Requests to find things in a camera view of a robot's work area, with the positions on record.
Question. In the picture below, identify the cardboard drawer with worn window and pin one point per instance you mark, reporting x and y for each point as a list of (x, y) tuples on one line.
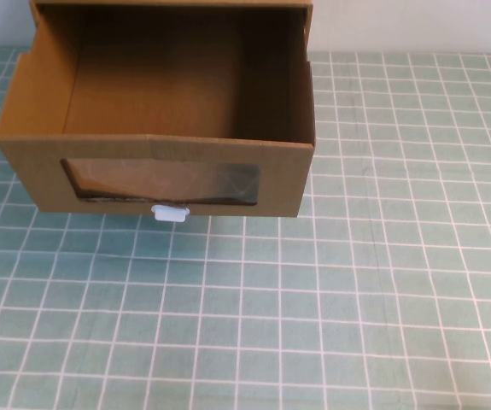
[(36, 171)]

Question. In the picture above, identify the cardboard box sleeve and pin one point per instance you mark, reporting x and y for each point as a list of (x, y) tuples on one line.
[(172, 1)]

